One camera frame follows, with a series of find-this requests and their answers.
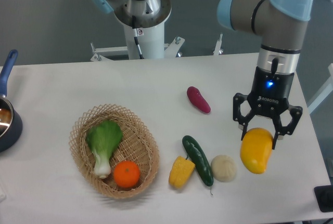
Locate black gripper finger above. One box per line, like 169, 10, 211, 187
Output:
272, 106, 303, 149
233, 93, 256, 140

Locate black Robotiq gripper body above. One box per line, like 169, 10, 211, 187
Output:
247, 67, 294, 118

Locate yellow toy mango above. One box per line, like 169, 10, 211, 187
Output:
240, 128, 273, 174

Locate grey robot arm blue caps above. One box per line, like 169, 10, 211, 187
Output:
92, 0, 313, 140

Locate beige toy steamed bun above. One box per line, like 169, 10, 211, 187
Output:
211, 155, 237, 182

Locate purple toy sweet potato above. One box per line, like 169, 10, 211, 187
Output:
186, 86, 211, 114

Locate green toy cucumber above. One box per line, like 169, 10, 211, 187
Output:
182, 135, 214, 196

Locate yellow toy bell pepper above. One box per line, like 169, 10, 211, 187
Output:
169, 156, 195, 189

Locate black device table edge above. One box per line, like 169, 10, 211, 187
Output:
314, 185, 332, 213

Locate woven wicker basket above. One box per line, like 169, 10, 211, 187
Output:
69, 104, 159, 199

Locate orange toy tangerine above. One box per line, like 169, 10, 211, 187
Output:
113, 161, 140, 188

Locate green toy bok choy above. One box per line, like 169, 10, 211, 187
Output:
86, 120, 123, 179

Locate dark blue saucepan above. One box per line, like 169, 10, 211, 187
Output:
1, 49, 23, 152

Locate white frame right edge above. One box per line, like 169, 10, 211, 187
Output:
307, 63, 332, 114

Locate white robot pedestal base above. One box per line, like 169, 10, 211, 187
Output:
89, 21, 224, 62

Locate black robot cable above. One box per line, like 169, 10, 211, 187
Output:
131, 16, 145, 60

